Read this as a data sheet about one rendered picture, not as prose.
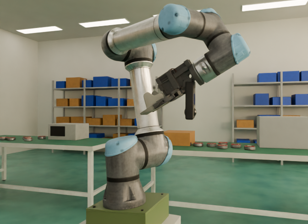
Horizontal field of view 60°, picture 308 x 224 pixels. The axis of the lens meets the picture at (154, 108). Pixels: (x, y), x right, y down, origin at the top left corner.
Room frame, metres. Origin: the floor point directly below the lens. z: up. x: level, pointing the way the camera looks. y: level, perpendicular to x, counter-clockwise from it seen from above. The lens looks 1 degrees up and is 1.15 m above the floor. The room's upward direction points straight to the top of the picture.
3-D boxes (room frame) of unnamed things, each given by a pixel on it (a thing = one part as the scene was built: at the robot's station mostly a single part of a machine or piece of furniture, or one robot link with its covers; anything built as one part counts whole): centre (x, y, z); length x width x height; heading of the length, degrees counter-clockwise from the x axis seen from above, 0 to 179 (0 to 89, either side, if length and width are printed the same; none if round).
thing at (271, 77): (6.03, -2.54, 1.88); 0.42 x 0.36 x 0.21; 164
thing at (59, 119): (7.56, 2.46, 0.89); 0.42 x 0.40 x 0.21; 71
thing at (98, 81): (7.21, 1.36, 1.92); 0.42 x 0.42 x 0.28; 75
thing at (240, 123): (6.17, -2.10, 0.87); 0.40 x 0.36 x 0.17; 163
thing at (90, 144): (3.78, 1.62, 0.38); 2.20 x 0.90 x 0.75; 73
